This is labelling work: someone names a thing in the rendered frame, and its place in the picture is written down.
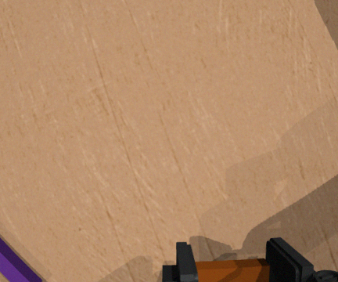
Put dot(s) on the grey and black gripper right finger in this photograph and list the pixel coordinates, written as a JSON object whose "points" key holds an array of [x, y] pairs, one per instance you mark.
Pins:
{"points": [[288, 265]]}

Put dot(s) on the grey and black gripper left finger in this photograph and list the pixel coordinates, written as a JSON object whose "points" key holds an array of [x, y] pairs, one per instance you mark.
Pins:
{"points": [[185, 269]]}

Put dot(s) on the orange rod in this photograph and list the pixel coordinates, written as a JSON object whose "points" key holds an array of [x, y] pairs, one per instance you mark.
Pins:
{"points": [[243, 270]]}

